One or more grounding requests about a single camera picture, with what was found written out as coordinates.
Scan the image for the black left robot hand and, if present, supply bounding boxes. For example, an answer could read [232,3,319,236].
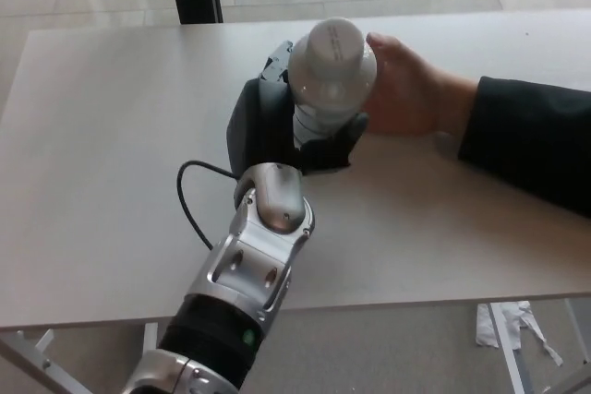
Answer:
[225,39,370,177]

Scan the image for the bare person hand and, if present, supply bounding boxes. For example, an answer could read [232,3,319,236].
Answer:
[364,32,480,137]

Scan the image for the white capped plastic bottle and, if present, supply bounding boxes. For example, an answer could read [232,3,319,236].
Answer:
[288,18,379,150]

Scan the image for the dark sleeved person forearm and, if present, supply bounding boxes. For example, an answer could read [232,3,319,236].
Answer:
[457,75,591,219]

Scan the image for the white straight table leg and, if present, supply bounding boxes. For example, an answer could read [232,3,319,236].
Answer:
[141,322,160,352]

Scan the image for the crumpled white paper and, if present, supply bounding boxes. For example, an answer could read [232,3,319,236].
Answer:
[475,301,564,368]

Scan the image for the white slanted table leg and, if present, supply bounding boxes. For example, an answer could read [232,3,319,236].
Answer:
[488,302,532,394]

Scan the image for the thin white table leg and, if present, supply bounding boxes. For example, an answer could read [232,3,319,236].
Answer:
[563,297,591,367]

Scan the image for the grey diagonal table brace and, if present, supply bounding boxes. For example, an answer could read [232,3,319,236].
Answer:
[0,336,87,394]

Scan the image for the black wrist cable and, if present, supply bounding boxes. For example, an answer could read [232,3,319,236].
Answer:
[176,161,239,252]

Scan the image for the white metal table bracket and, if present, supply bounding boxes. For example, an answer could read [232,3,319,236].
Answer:
[16,328,54,367]

